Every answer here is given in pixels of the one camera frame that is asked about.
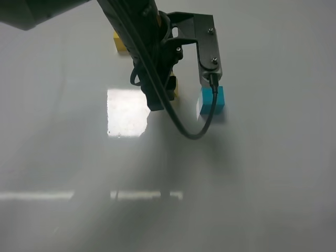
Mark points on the blue cube block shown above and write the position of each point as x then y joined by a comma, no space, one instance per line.
205,100

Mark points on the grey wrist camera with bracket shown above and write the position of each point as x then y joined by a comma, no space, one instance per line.
198,29

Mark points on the yellow template block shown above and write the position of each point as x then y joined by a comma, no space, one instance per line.
120,47

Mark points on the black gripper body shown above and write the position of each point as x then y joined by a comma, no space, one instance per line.
163,62

